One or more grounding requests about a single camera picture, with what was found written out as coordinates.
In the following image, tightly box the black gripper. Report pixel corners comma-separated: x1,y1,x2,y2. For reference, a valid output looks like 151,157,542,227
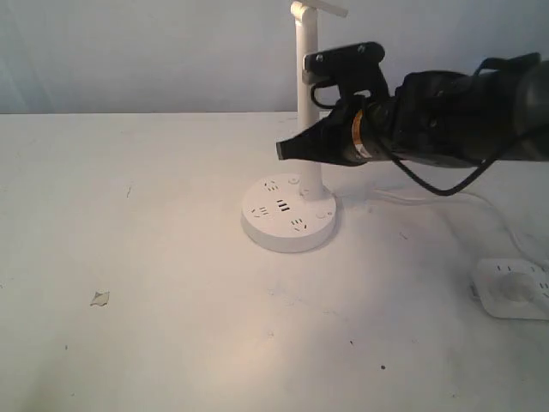
276,81,433,167

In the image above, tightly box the white desk lamp with sockets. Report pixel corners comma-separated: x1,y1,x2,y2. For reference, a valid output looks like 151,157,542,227
241,1,347,253

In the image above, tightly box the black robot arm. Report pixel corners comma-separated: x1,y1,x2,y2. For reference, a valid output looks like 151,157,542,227
276,53,548,168

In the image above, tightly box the white power strip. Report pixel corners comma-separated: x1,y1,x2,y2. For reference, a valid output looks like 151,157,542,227
469,258,548,321

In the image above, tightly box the white round plug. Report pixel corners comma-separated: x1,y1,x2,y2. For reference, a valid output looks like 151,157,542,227
499,272,535,302

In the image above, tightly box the white power cable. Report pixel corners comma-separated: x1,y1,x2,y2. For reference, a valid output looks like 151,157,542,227
338,188,549,264

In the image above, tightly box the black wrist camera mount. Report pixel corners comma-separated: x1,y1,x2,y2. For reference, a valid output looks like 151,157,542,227
302,42,389,100

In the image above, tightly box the black camera cable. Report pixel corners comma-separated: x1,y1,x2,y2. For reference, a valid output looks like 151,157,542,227
311,54,541,197

